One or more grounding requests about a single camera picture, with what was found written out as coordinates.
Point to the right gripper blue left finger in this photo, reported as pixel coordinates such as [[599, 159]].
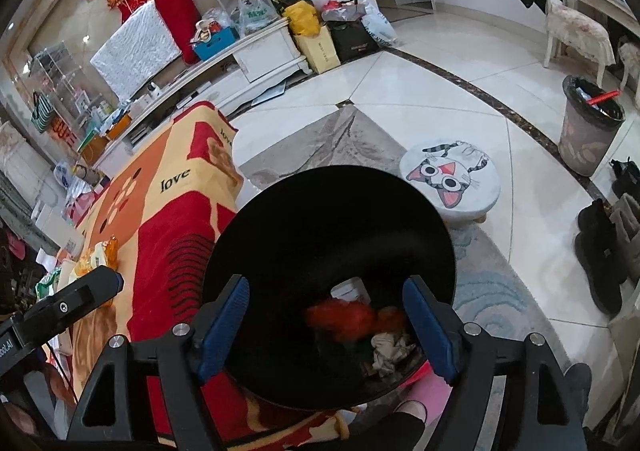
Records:
[[115, 409]]

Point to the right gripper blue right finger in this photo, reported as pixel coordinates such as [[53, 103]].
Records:
[[537, 412]]

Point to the orange bread wrapper bag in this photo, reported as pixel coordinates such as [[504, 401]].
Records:
[[103, 254]]

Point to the red wrapper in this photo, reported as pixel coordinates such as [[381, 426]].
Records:
[[348, 321]]

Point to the white tissue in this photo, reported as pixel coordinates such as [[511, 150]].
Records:
[[390, 352]]

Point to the black round trash bin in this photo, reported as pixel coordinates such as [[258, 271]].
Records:
[[298, 239]]

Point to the pink slipper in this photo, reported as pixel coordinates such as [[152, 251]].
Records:
[[426, 399]]

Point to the grey floor rug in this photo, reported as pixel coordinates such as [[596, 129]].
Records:
[[351, 276]]

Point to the orange red patterned blanket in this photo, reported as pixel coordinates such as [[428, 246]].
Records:
[[167, 208]]

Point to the cat face round stool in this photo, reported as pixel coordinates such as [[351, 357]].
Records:
[[460, 180]]

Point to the black boots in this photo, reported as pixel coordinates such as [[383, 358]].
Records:
[[598, 253]]

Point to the grey patterned waste basket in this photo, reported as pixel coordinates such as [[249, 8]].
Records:
[[591, 121]]

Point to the white TV cabinet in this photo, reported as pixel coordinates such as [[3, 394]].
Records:
[[233, 77]]

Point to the white cloth covered TV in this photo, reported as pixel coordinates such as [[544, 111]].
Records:
[[141, 48]]

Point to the blue storage basket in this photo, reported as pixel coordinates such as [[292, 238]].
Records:
[[205, 50]]

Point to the cream paper shopping bag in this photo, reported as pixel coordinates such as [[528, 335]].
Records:
[[319, 50]]

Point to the black shopping bag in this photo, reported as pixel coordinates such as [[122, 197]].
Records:
[[351, 40]]

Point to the white floral chair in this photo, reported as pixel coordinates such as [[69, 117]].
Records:
[[580, 32]]

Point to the clear plastic bag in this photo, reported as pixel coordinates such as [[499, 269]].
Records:
[[254, 15]]

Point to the red pillow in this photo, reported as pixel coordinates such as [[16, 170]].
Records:
[[180, 17]]

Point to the yellow bag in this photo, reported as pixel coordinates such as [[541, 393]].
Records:
[[302, 19]]

